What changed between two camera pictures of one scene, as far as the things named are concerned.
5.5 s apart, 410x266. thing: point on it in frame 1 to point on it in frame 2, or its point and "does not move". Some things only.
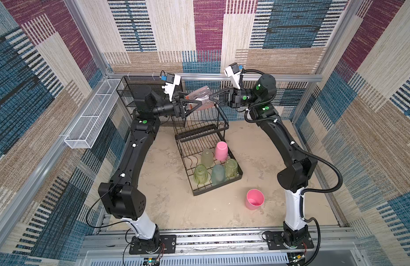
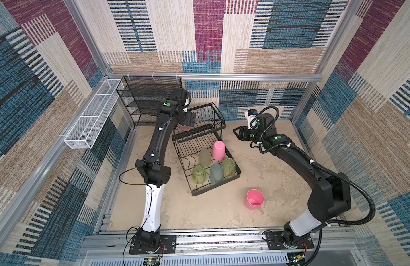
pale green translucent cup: x=207 y=157 does not move
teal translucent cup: x=218 y=174 does not move
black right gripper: x=232 y=97 to x=242 y=131
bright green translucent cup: x=231 y=167 does not move
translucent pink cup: x=202 y=95 to x=185 y=128
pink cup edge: x=221 y=151 does not move
